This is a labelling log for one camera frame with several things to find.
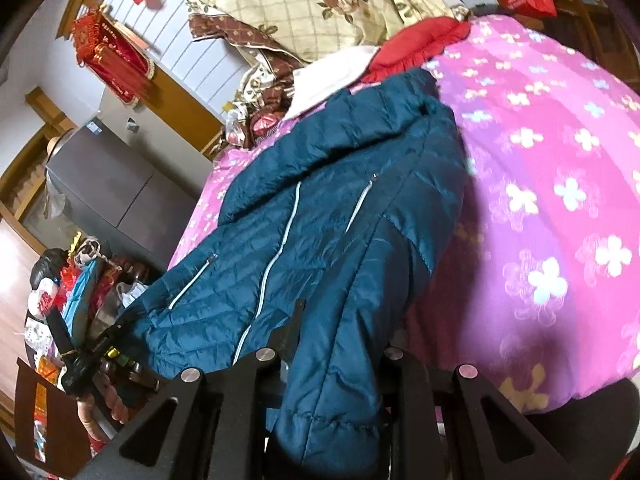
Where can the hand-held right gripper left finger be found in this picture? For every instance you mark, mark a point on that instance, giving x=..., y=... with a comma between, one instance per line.
x=287, y=347

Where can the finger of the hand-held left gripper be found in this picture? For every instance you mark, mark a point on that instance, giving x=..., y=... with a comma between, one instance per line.
x=61, y=332

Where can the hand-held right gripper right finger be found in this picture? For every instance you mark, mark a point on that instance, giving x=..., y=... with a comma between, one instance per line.
x=415, y=395

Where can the teal puffer jacket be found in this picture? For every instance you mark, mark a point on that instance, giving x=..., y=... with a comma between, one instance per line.
x=325, y=200

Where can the person's left hand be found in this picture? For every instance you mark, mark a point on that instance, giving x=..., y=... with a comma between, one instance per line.
x=112, y=400

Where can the blue bag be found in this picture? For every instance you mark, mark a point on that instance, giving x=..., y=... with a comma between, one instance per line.
x=82, y=290

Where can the black and white doll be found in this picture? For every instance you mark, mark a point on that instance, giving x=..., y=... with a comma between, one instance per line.
x=45, y=280

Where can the grey refrigerator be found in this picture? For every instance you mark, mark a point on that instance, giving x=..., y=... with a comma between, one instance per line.
x=110, y=185

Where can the dark cloth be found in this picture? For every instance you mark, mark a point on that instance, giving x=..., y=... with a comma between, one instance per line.
x=585, y=435

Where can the clear plastic bag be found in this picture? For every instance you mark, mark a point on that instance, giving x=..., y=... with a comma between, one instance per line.
x=239, y=127

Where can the pink floral bed sheet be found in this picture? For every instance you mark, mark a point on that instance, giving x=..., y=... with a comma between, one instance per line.
x=525, y=185

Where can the white pillow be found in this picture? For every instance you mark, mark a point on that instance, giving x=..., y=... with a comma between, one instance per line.
x=330, y=75

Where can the red tasselled banner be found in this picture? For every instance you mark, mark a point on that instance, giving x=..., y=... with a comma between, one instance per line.
x=110, y=55

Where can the brown floral quilt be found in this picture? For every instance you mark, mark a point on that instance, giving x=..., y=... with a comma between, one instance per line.
x=225, y=27

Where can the red padded garment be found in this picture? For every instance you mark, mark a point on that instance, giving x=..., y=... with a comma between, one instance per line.
x=415, y=45

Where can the beige floral checked quilt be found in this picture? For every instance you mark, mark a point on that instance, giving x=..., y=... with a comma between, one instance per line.
x=310, y=5

